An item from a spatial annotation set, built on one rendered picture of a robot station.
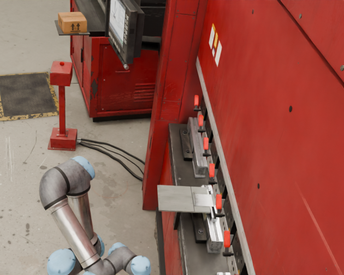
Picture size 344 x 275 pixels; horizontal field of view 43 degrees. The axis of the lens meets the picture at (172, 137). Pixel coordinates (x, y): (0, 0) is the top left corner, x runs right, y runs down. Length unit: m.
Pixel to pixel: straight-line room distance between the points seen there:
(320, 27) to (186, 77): 1.76
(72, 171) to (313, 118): 0.98
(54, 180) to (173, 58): 1.31
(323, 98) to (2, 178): 3.10
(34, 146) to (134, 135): 0.95
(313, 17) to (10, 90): 4.06
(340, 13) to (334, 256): 0.53
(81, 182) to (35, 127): 2.62
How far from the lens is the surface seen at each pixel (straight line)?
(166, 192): 2.27
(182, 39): 2.69
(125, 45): 2.83
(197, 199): 2.26
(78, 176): 1.76
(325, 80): 1.11
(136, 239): 3.35
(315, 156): 1.12
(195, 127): 2.82
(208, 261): 2.18
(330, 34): 1.08
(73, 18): 3.85
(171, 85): 2.83
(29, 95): 4.81
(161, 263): 3.17
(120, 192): 3.67
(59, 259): 1.97
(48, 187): 1.71
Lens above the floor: 2.57
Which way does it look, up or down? 36 degrees down
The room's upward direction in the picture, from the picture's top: 10 degrees clockwise
